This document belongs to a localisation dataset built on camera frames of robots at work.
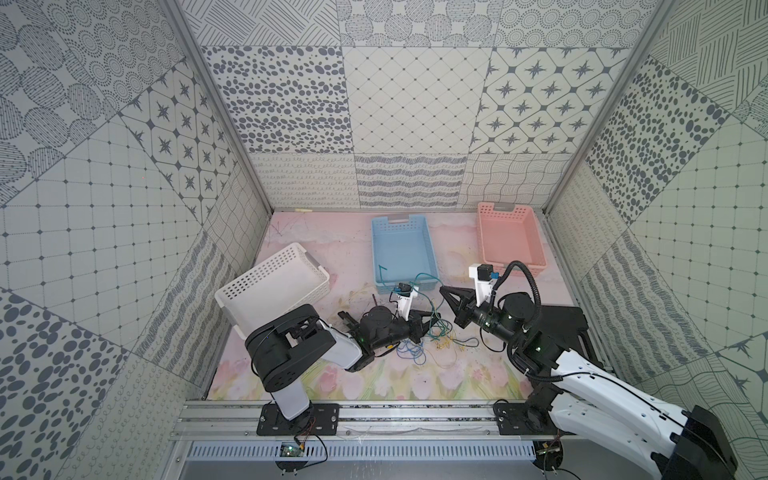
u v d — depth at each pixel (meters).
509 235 1.15
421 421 0.76
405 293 0.75
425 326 0.77
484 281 0.63
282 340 0.48
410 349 0.86
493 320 0.63
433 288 0.76
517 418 0.74
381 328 0.66
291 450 0.71
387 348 0.75
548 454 0.73
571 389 0.53
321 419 0.75
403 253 1.08
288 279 1.00
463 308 0.64
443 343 0.88
